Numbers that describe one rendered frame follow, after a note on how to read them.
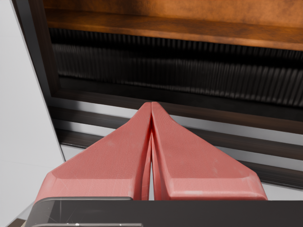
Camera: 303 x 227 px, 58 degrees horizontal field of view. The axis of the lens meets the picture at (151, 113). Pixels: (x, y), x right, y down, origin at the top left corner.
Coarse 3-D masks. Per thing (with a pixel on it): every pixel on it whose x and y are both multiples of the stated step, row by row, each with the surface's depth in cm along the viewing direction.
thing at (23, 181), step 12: (0, 168) 18; (12, 168) 18; (24, 168) 17; (36, 168) 17; (48, 168) 17; (0, 180) 19; (12, 180) 18; (24, 180) 18; (36, 180) 18; (0, 192) 20; (12, 192) 19; (24, 192) 19; (36, 192) 19; (0, 204) 21; (12, 204) 20; (24, 204) 20
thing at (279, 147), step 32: (32, 0) 14; (32, 32) 15; (64, 96) 17; (96, 96) 17; (64, 128) 16; (96, 128) 16; (192, 128) 15; (224, 128) 15; (256, 128) 14; (288, 128) 14; (256, 160) 14; (288, 160) 14
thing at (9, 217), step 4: (0, 212) 22; (0, 216) 22; (4, 216) 22; (8, 216) 22; (12, 216) 21; (16, 216) 21; (0, 220) 22; (4, 220) 22; (8, 220) 22; (12, 220) 22; (0, 224) 23; (4, 224) 23; (8, 224) 22
